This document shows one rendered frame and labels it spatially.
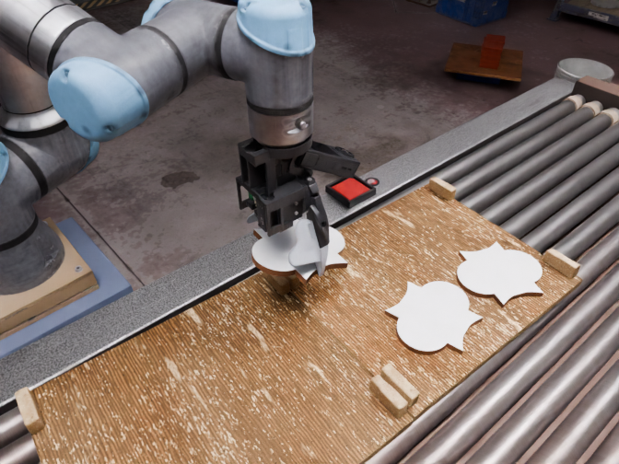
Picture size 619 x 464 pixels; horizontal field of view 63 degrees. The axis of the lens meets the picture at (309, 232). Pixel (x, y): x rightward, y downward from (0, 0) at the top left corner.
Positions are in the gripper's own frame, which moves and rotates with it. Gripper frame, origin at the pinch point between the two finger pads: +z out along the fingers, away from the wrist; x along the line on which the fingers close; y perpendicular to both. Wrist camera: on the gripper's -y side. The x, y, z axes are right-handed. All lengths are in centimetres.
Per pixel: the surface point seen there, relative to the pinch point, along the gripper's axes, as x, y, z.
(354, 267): -0.3, -11.7, 12.1
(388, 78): -193, -218, 110
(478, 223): 5.2, -38.4, 12.4
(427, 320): 16.0, -12.4, 10.9
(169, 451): 10.1, 28.0, 11.5
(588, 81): -14, -110, 12
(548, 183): 4, -64, 15
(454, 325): 19.1, -15.0, 10.9
